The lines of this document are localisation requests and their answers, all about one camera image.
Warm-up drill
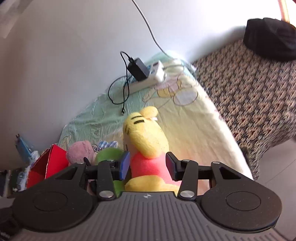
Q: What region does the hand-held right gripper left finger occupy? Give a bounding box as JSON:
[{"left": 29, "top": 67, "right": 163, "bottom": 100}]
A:
[{"left": 54, "top": 151, "right": 131, "bottom": 201}]

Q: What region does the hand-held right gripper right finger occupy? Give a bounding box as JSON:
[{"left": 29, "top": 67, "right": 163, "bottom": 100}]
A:
[{"left": 166, "top": 152, "right": 242, "bottom": 200}]

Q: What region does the yellow tiger plush toy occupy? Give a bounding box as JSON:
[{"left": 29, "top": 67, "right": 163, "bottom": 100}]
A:
[{"left": 122, "top": 106, "right": 183, "bottom": 194}]

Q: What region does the pink plush bear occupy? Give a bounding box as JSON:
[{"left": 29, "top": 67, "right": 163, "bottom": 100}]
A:
[{"left": 66, "top": 140, "right": 99, "bottom": 166}]

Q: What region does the red cardboard box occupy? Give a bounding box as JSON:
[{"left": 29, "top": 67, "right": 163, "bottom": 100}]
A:
[{"left": 26, "top": 144, "right": 70, "bottom": 189}]

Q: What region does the green plush toy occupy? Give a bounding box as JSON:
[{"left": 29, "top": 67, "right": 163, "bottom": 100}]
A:
[{"left": 96, "top": 148, "right": 126, "bottom": 195}]

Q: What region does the white power strip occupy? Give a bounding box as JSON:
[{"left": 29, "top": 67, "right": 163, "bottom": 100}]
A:
[{"left": 128, "top": 61, "right": 167, "bottom": 94}]

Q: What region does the clear plastic wrap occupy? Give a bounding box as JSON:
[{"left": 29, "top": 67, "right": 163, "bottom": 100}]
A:
[{"left": 29, "top": 151, "right": 41, "bottom": 166}]

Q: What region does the black charger adapter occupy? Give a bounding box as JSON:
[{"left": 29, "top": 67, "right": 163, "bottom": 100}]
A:
[{"left": 127, "top": 58, "right": 149, "bottom": 81}]

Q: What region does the blue plastic packet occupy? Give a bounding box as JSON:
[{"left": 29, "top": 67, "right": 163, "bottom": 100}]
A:
[{"left": 15, "top": 134, "right": 35, "bottom": 166}]

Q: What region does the brown patterned blanket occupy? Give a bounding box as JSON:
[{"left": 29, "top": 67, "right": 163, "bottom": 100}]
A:
[{"left": 192, "top": 38, "right": 296, "bottom": 181}]

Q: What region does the black cloth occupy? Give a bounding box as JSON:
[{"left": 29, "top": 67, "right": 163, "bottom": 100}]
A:
[{"left": 243, "top": 17, "right": 296, "bottom": 62}]

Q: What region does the black charger cable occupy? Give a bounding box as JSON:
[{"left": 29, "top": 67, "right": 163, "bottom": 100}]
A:
[{"left": 108, "top": 51, "right": 134, "bottom": 115}]

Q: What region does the white power cable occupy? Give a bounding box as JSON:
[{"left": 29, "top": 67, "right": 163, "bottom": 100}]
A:
[{"left": 132, "top": 0, "right": 197, "bottom": 70}]

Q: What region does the wooden window frame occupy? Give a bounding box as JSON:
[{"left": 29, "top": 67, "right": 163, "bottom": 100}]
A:
[{"left": 277, "top": 0, "right": 290, "bottom": 24}]

